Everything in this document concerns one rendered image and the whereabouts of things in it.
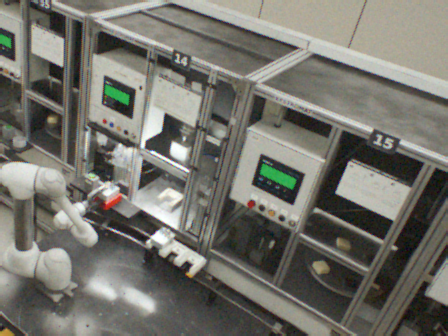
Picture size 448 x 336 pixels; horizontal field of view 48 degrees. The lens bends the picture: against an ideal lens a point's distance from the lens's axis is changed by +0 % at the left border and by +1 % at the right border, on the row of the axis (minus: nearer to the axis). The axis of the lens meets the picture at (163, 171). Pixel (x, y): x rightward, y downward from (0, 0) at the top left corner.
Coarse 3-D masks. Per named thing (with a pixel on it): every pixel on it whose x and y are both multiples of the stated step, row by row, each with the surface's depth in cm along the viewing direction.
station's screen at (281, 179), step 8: (264, 160) 259; (264, 168) 260; (272, 168) 258; (280, 168) 255; (264, 176) 262; (272, 176) 259; (280, 176) 257; (288, 176) 254; (296, 176) 251; (264, 184) 264; (272, 184) 261; (280, 184) 258; (288, 184) 256; (296, 184) 253; (272, 192) 263; (280, 192) 260; (288, 192) 257; (288, 200) 259
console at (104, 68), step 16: (96, 64) 307; (112, 64) 299; (96, 80) 312; (112, 80) 302; (128, 80) 296; (144, 80) 289; (96, 96) 317; (144, 96) 294; (96, 112) 323; (112, 112) 314; (112, 128) 320; (128, 128) 311
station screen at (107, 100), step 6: (108, 84) 304; (114, 84) 301; (120, 90) 300; (126, 90) 297; (108, 96) 308; (108, 102) 310; (114, 102) 307; (120, 102) 304; (114, 108) 309; (120, 108) 306; (126, 108) 303; (126, 114) 304
